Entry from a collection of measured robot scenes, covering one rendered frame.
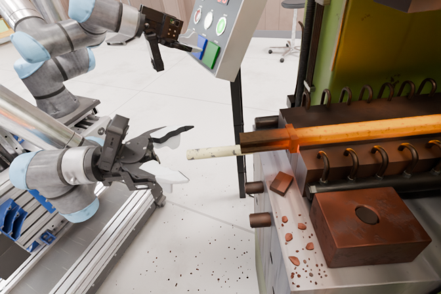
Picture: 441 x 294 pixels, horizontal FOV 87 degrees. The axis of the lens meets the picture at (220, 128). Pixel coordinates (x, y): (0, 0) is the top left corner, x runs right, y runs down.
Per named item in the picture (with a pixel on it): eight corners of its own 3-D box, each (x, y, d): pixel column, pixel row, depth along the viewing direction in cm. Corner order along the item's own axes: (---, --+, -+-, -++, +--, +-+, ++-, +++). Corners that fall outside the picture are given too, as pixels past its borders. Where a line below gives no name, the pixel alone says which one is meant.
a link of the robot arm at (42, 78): (27, 91, 93) (4, 58, 84) (62, 77, 100) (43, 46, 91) (35, 100, 86) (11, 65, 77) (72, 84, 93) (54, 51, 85)
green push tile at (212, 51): (210, 68, 77) (218, 46, 74) (201, 61, 82) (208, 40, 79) (214, 70, 78) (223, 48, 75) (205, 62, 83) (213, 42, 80)
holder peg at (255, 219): (250, 231, 45) (250, 224, 43) (249, 218, 47) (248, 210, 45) (271, 229, 45) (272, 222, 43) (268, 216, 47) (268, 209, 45)
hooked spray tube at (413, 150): (401, 184, 38) (419, 157, 34) (386, 165, 42) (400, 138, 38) (408, 183, 38) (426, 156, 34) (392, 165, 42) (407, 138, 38)
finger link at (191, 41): (210, 37, 72) (184, 27, 66) (204, 56, 74) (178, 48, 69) (207, 35, 74) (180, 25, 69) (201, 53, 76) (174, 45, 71)
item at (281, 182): (283, 196, 43) (284, 193, 43) (269, 189, 45) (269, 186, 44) (293, 180, 46) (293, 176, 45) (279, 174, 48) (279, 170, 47)
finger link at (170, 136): (190, 136, 56) (155, 155, 52) (186, 115, 52) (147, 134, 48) (197, 142, 54) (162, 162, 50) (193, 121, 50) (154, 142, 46)
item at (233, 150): (188, 164, 97) (185, 155, 94) (188, 155, 101) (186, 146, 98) (293, 153, 95) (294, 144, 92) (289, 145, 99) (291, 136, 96)
